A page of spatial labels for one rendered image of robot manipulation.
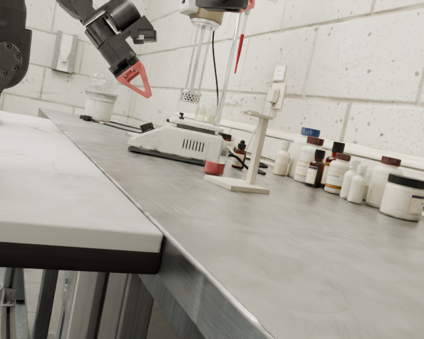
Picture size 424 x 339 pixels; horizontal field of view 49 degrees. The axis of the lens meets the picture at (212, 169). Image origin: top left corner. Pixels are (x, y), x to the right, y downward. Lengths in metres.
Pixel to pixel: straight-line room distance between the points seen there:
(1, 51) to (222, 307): 0.35
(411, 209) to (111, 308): 0.58
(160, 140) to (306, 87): 0.62
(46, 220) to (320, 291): 0.21
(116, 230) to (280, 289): 0.14
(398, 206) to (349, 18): 0.69
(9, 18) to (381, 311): 0.44
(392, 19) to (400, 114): 0.25
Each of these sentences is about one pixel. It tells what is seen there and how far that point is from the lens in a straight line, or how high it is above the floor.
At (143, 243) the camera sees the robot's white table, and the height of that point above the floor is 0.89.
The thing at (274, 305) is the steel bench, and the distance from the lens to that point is 0.29.
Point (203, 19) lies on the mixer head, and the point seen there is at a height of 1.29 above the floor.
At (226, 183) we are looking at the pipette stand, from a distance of 0.73.
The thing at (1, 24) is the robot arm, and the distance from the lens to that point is 0.54.
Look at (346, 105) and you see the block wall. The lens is 1.31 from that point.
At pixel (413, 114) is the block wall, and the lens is 1.14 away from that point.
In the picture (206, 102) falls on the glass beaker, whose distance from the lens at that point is 1.05.
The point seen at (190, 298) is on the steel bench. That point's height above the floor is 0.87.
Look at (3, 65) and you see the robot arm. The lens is 0.53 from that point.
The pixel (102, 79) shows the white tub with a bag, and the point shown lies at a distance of 2.05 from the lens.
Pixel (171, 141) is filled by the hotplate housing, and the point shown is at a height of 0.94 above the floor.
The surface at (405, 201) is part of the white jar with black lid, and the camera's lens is 0.86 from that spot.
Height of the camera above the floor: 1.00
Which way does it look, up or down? 6 degrees down
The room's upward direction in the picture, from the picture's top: 12 degrees clockwise
